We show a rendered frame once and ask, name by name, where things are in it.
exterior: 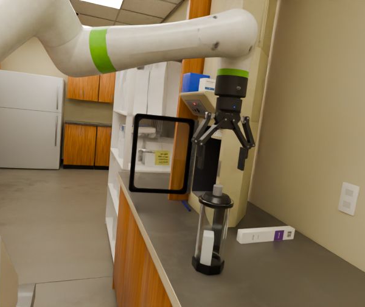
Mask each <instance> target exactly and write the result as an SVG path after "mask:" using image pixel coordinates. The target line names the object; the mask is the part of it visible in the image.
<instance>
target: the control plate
mask: <svg viewBox="0 0 365 307"><path fill-rule="evenodd" d="M185 101H186V103H187V104H188V106H189V107H190V108H191V110H192V111H193V112H194V114H199V115H204V114H205V112H208V111H207V110H206V108H205V107H204V105H203V104H202V103H201V101H200V100H185ZM194 103H195V104H194ZM197 103H199V105H198V104H197ZM196 108H197V109H198V110H200V111H199V112H200V113H199V112H198V111H197V109H196ZM194 109H195V110H196V111H195V110H194ZM201 110H202V111H201Z"/></svg>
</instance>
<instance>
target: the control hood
mask: <svg viewBox="0 0 365 307"><path fill-rule="evenodd" d="M179 96H180V97H181V99H182V100H183V101H184V103H185V104H186V105H187V106H188V104H187V103H186V101H185V100H200V101H201V103H202V104H203V105H204V107H205V108H206V110H207V111H208V112H211V113H213V114H214V113H215V107H216V101H217V97H219V96H216V95H214V92H211V91H195V92H187V93H179ZM188 108H189V110H190V111H191V112H192V113H193V115H197V116H204V115H199V114H194V112H193V111H192V110H191V108H190V107H189V106H188Z"/></svg>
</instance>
